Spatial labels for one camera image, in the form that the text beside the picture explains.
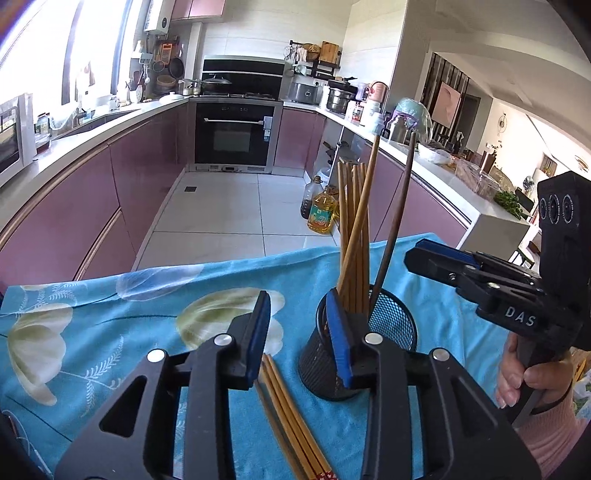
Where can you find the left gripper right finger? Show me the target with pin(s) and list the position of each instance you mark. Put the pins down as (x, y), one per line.
(427, 418)

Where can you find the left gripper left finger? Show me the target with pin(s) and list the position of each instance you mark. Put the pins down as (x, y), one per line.
(173, 404)

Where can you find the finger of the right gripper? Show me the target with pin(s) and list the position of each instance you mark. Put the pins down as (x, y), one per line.
(450, 251)
(449, 268)

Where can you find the dark wooden chopstick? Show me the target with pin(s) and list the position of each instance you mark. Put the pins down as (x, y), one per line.
(402, 194)

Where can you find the bamboo chopstick red end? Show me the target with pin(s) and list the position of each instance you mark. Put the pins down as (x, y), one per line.
(346, 219)

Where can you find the kitchen window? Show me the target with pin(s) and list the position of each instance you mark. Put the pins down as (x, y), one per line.
(63, 52)

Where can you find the right hand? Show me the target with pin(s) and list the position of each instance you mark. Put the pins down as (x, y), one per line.
(554, 379)

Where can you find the cooking oil bottle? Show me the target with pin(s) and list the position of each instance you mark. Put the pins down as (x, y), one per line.
(323, 208)

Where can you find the mint green appliance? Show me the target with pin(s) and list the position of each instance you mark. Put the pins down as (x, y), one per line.
(411, 116)

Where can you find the pink thermos jug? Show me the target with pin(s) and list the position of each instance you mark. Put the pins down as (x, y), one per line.
(377, 95)

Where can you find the steel stock pot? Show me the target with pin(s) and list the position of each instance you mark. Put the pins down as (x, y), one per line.
(340, 93)

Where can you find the silver rice cooker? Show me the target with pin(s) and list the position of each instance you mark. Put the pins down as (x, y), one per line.
(305, 93)

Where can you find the pink lower cabinets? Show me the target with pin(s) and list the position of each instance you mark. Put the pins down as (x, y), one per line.
(122, 198)

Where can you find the black built-in oven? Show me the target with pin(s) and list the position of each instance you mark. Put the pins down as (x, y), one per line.
(235, 134)

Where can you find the black range hood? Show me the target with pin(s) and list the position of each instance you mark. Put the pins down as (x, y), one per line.
(251, 77)

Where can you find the black wok with lid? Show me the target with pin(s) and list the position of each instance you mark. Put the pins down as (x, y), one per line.
(215, 86)

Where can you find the white microwave oven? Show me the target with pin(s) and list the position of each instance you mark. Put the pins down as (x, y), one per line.
(17, 137)

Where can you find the pink upper cabinet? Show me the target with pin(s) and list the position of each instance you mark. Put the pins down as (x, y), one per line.
(198, 9)

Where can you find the white water heater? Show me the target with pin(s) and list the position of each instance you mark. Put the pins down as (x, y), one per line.
(158, 16)

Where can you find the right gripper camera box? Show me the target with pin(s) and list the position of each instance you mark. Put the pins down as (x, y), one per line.
(564, 208)

